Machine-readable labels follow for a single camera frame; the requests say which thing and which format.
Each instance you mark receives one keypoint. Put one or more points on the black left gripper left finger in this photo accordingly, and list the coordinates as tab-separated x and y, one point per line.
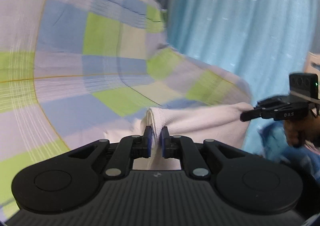
122	155

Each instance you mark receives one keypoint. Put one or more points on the person's right hand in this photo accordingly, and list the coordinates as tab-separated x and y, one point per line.
299	131

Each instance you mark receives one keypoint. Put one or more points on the plaid blue green bedsheet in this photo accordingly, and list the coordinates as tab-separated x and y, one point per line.
74	71

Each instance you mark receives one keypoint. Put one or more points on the wooden bed frame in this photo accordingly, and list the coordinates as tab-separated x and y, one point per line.
312	64

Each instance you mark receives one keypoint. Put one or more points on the light blue curtain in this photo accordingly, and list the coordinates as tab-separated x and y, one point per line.
261	41

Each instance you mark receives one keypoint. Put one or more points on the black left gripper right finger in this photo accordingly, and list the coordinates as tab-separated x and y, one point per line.
186	151

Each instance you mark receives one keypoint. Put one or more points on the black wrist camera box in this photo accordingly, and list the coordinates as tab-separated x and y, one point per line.
304	83

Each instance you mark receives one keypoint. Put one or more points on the white tank top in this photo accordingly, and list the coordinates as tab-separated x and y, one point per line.
220	122

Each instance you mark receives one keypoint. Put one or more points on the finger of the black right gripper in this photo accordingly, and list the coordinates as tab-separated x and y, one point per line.
251	114

